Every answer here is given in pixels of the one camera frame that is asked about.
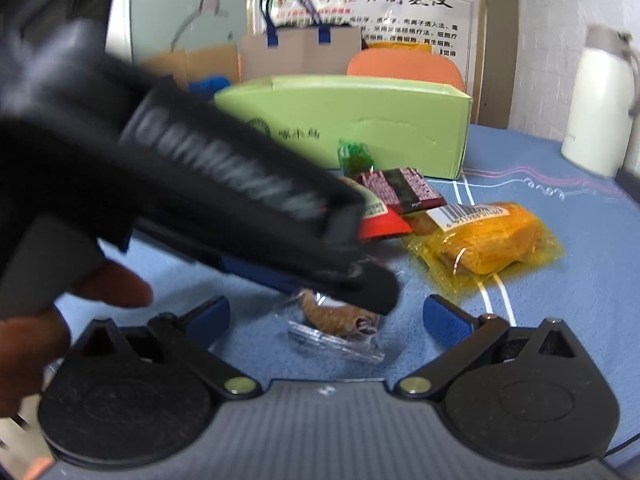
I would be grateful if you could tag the green cardboard box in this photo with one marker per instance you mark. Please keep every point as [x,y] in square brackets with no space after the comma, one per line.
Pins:
[402,123]

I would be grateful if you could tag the orange chair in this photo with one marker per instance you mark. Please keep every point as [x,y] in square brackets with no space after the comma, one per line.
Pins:
[406,64]

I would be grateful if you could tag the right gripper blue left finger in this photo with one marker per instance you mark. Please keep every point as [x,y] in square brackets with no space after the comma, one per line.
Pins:
[208,322]

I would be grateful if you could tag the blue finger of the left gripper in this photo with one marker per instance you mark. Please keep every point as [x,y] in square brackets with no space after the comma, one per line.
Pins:
[372,287]
[262,276]

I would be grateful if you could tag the orange cake clear wrapper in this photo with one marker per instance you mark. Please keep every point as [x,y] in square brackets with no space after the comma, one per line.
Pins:
[463,247]

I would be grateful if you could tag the person's left hand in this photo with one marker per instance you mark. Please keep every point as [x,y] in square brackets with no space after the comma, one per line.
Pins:
[29,344]

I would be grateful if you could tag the brown paper bag blue handles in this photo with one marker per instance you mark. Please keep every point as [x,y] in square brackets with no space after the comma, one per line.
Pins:
[316,48]

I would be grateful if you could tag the red snack bag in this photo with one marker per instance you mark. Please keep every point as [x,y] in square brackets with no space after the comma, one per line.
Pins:
[378,221]

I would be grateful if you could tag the dark red snack packet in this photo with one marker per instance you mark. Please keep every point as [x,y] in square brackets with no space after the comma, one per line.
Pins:
[404,189]

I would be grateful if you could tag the brown cardboard box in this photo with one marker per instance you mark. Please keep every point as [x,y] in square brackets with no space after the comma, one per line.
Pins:
[190,66]

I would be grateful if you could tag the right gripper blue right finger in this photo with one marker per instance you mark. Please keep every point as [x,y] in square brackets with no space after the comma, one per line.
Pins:
[445,322]

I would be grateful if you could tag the blue chair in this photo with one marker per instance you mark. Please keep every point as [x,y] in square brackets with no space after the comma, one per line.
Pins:
[206,88]

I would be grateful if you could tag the blue striped tablecloth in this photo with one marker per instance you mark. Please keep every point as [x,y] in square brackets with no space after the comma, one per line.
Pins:
[594,286]

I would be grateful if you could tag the white thermos jug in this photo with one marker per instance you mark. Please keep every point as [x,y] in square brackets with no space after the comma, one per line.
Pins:
[605,101]

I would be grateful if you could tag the small green candy packet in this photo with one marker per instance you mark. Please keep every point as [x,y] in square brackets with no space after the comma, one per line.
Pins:
[354,158]

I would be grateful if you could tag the framed Chinese text poster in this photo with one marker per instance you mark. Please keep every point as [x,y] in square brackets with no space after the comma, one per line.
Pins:
[454,29]

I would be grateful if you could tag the brown pastry clear wrapper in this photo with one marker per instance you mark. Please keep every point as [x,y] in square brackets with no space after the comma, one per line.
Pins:
[315,323]

